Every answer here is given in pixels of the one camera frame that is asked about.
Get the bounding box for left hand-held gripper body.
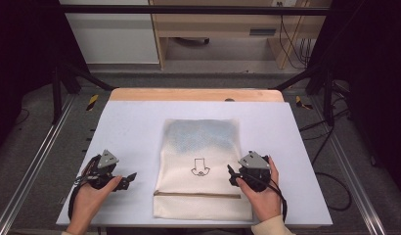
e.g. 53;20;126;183
87;149;120;190

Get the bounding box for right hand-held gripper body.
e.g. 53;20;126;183
236;150;272;193

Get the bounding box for cream mesh laundry bag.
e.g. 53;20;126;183
152;117;254;221

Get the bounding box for person's right hand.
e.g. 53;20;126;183
236;156;284;224

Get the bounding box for person's left hand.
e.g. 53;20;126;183
70;175;123;223

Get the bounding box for white foam mat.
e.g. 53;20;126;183
56;100;334;228

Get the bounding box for yellow black striped tape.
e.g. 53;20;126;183
294;95;314;111
86;94;100;112

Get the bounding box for black metal stand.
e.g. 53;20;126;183
272;64;337;127
51;61;115;125

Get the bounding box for wooden table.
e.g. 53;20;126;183
109;87;286;103

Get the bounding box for white cabinet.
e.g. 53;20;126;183
59;0;160;66

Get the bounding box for grey desk label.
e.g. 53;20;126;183
248;27;278;36

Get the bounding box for dark curtain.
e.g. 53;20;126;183
0;0;89;158
307;0;401;192

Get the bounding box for light wooden desk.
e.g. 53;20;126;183
149;0;334;71

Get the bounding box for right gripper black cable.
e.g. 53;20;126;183
244;172;289;223

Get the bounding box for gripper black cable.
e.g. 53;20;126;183
67;156;103;220
244;172;289;223

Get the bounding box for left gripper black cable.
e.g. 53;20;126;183
67;156;103;220

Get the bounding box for aluminium floor rail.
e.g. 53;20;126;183
309;97;387;235
0;93;76;235

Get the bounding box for black floor cable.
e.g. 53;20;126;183
298;109;353;212

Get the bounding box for hanging black desk cables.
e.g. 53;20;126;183
276;1;313;71

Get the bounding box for black horizontal frame bar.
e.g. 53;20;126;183
58;4;331;17

